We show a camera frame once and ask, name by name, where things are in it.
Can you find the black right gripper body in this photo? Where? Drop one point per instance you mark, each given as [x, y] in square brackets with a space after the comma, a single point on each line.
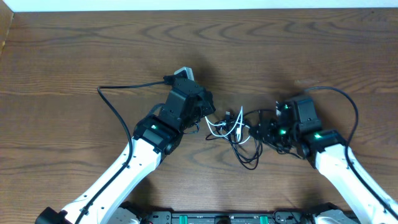
[283, 136]

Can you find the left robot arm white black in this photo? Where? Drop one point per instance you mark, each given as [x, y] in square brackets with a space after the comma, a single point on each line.
[155, 136]

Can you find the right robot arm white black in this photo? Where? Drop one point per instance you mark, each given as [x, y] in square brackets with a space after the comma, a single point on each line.
[326, 151]

